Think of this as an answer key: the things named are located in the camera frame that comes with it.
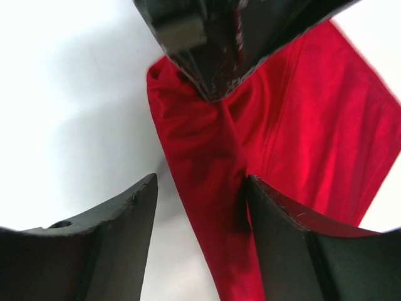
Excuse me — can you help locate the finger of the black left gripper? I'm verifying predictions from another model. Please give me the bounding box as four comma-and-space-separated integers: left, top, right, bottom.
190, 1, 354, 102
133, 1, 219, 103

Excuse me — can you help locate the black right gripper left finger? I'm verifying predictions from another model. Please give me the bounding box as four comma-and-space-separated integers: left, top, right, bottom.
1, 174, 158, 300

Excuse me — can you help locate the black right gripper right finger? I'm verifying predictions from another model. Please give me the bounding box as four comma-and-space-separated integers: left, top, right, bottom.
247, 176, 400, 300

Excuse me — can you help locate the red cloth napkin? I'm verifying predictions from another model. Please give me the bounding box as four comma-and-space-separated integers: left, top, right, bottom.
147, 21, 400, 300

